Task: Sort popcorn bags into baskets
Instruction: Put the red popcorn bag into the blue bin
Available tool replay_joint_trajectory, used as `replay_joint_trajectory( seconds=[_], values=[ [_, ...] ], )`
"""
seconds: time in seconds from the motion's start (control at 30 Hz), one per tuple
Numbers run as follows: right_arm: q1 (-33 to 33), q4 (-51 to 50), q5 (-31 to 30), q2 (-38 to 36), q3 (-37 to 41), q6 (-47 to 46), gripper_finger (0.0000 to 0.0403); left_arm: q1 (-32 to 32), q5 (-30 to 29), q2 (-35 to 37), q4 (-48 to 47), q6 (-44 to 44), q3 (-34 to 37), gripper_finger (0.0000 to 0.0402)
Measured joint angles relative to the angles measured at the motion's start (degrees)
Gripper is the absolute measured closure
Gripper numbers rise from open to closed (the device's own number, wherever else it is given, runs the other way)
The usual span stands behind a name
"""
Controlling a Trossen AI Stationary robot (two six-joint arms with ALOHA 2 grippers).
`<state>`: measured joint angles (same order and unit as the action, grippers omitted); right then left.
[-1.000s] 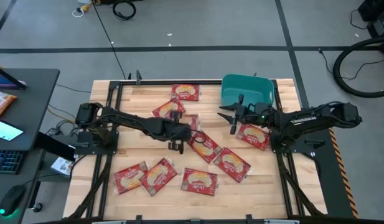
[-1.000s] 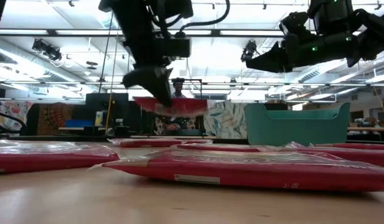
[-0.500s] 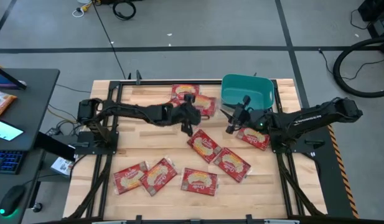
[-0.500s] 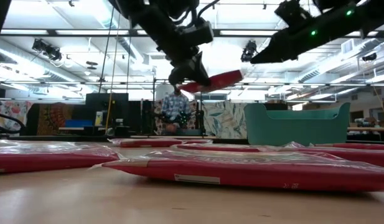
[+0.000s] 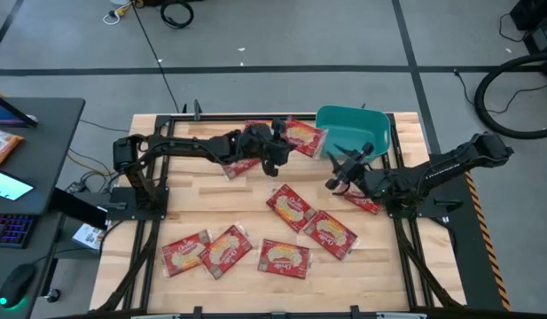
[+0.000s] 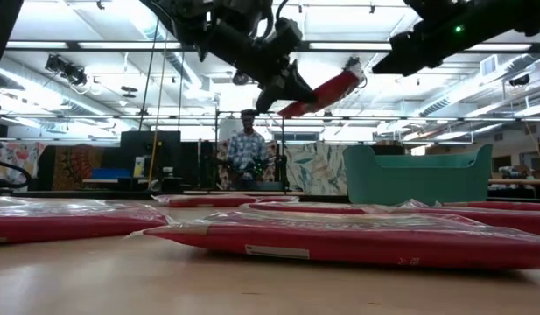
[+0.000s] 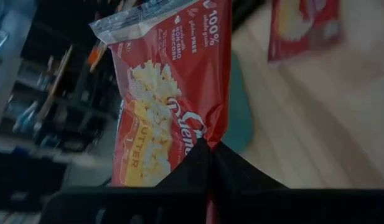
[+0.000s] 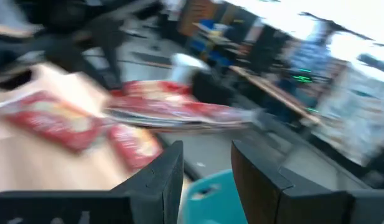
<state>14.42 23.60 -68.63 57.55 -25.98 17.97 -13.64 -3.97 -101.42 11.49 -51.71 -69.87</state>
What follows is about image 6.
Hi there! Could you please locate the black ceiling speaker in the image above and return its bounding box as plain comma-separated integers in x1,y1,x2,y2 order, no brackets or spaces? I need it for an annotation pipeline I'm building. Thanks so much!
508,73,531,88

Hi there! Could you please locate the overhead light bar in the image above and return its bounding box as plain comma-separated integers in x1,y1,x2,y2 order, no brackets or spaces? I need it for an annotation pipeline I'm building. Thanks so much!
4,40,540,54

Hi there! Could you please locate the teal plastic basket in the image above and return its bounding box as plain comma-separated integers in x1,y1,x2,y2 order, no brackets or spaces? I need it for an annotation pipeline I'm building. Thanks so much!
341,143,494,207

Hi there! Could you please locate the wooden background table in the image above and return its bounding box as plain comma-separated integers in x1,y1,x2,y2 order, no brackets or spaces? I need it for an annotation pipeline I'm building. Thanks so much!
487,177,540,187

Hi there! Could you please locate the background robot with green lights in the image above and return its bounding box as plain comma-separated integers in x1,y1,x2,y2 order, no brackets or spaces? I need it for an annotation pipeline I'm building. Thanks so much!
238,159,275,192

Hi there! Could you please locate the orange dark patterned fabric partition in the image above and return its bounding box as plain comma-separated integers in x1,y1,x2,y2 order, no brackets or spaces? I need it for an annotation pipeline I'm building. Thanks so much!
50,143,105,192

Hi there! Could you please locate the black ceiling spotlight cluster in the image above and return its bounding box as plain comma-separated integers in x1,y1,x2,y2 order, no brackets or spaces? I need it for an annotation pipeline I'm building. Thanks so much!
44,53,89,88

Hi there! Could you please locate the round black overhead camera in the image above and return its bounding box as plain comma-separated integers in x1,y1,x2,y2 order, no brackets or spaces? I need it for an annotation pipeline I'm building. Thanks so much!
231,69,252,88

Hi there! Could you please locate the leaf pattern fabric partition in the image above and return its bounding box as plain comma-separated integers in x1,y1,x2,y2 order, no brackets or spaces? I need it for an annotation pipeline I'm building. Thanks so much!
283,142,348,196

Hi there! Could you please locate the floral fabric partition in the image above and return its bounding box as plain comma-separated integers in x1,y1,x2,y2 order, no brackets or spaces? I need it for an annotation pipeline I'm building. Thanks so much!
0,140,47,185

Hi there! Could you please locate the person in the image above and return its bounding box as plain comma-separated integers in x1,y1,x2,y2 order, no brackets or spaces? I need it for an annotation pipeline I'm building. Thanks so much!
225,108,271,193

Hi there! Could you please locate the blue box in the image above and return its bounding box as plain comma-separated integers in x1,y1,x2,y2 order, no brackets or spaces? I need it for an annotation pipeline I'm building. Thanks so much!
90,167,131,180

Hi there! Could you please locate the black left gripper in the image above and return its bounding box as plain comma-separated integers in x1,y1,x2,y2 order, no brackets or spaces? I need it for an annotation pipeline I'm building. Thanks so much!
254,52,318,114

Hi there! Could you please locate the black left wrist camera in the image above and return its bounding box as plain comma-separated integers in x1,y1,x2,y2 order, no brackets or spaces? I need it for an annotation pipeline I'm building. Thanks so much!
269,16,304,52

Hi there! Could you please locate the red popcorn bag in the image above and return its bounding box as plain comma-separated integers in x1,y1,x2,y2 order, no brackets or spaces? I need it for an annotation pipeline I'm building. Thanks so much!
241,199,432,216
277,56,368,120
151,193,300,208
439,199,540,212
0,195,171,246
374,208,540,238
127,208,540,271

